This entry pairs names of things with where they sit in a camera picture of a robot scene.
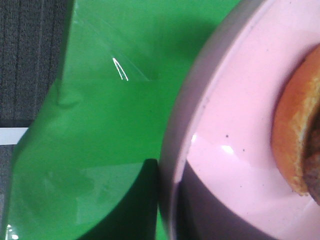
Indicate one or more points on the pink round plate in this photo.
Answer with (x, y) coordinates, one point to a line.
(219, 180)

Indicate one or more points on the clear tape patch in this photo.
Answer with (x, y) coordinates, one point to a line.
(128, 57)

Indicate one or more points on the green table cover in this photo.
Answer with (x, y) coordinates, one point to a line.
(86, 167)

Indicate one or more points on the burger with lettuce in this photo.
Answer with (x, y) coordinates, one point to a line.
(295, 138)

